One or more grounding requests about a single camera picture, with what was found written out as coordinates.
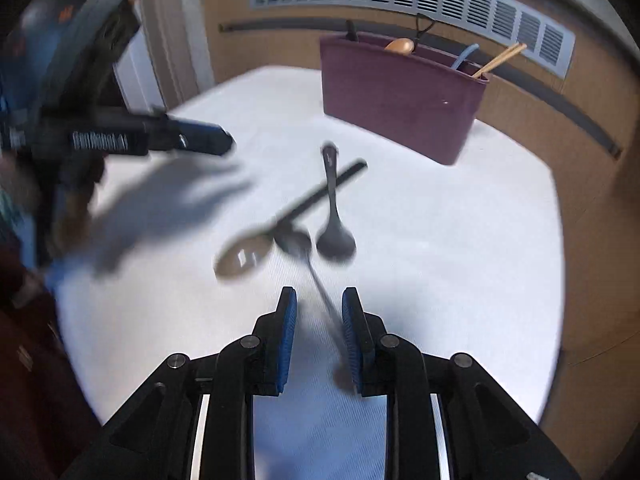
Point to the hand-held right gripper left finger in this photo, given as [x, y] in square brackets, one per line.
[287, 340]

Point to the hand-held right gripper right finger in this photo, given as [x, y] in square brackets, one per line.
[350, 340]

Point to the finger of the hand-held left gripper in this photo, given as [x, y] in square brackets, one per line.
[197, 126]
[210, 144]

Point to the dark metal spoon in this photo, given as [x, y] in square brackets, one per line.
[335, 245]

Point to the small shiny metal spoon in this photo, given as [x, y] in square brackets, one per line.
[295, 242]

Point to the maroon plastic utensil holder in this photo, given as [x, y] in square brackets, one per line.
[400, 100]

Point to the wooden spoon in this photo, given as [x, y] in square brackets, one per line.
[400, 46]

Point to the grey-blue plastic spoon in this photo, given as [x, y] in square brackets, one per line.
[460, 57]

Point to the wooden chopstick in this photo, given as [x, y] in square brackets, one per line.
[502, 57]
[492, 67]

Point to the person's dark red clothing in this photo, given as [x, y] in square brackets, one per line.
[30, 370]

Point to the beige door frame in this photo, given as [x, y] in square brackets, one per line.
[170, 35]

